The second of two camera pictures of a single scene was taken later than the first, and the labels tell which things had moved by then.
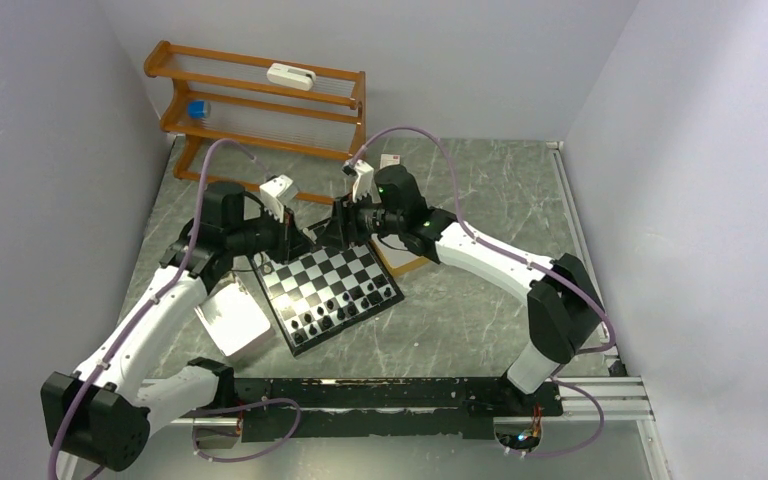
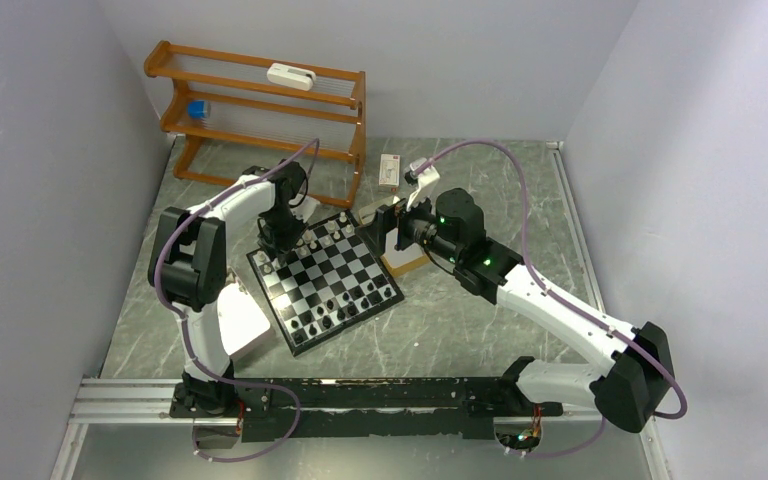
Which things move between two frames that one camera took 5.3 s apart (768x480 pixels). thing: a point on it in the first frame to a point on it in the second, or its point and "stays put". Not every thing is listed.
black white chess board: x=325 y=292 stays put
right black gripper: x=346 y=226 to x=387 y=217
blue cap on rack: x=197 y=109 stays put
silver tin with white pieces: x=235 y=320 stays put
